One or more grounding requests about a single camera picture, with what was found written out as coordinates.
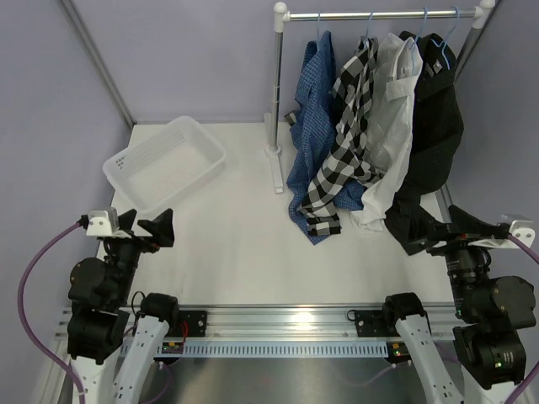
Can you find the white plastic basket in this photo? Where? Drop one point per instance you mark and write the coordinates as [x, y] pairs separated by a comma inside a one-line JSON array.
[[167, 167]]

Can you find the aluminium mounting rail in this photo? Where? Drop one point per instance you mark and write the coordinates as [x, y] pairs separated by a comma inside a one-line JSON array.
[[293, 323]]

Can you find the blue hanger of checked shirt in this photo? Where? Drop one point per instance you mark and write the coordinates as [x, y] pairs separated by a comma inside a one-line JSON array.
[[368, 27]]

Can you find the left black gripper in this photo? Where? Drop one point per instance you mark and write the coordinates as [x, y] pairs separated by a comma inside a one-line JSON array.
[[161, 230]]

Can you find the blue hanger of plaid shirt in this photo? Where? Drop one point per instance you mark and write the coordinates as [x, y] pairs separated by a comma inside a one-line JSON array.
[[319, 30]]

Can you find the black white checked shirt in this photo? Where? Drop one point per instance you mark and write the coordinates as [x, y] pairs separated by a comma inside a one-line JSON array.
[[346, 161]]

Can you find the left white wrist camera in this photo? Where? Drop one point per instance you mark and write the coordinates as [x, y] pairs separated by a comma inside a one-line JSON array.
[[102, 223]]

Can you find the white slotted cable duct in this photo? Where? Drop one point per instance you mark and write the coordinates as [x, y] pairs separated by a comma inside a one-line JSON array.
[[282, 349]]

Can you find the blue hanger of white shirt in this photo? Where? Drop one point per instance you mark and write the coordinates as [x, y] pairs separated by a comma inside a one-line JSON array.
[[414, 49]]

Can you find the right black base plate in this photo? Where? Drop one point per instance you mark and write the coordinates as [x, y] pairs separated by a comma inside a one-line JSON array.
[[379, 323]]

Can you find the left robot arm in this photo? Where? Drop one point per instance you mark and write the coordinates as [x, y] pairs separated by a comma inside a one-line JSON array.
[[110, 358]]

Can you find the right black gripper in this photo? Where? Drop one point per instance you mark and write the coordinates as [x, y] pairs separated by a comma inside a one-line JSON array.
[[468, 225]]

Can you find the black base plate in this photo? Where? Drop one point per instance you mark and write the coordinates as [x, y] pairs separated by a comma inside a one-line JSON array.
[[379, 323], [189, 324]]

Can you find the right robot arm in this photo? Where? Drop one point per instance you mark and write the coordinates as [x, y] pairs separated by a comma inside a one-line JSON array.
[[493, 310]]

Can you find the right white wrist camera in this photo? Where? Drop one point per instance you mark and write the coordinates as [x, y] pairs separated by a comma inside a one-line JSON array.
[[520, 227]]

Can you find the blue hanger of black shirt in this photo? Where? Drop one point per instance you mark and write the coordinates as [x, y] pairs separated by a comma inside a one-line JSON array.
[[442, 45]]

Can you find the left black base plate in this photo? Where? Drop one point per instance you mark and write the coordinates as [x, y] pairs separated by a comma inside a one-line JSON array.
[[189, 324]]

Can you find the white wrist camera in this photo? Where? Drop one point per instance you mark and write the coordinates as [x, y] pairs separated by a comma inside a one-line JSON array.
[[102, 223], [520, 227]]

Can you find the blue plaid shirt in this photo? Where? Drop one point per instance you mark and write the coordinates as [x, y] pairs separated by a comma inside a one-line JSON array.
[[313, 124]]

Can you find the metal clothes rack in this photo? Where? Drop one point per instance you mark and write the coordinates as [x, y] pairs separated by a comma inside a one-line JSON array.
[[281, 16]]

